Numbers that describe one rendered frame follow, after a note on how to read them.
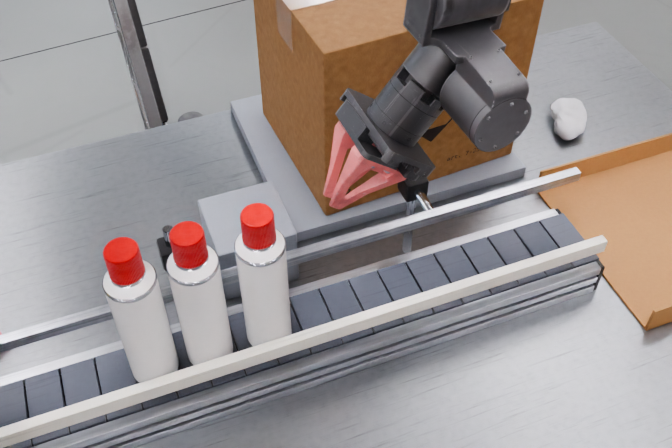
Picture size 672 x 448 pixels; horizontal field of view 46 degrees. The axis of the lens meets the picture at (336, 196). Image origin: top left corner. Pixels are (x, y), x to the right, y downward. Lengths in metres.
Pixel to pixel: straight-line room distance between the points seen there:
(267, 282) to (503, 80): 0.32
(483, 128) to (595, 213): 0.51
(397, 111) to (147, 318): 0.32
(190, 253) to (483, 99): 0.30
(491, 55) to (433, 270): 0.38
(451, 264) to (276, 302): 0.26
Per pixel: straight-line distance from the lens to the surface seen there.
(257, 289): 0.82
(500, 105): 0.66
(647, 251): 1.14
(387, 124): 0.73
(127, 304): 0.78
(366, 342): 0.92
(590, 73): 1.42
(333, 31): 0.93
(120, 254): 0.76
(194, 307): 0.81
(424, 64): 0.72
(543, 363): 0.99
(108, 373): 0.93
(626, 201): 1.19
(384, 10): 0.97
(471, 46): 0.69
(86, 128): 2.62
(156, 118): 1.84
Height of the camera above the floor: 1.65
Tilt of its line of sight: 46 degrees down
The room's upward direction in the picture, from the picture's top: straight up
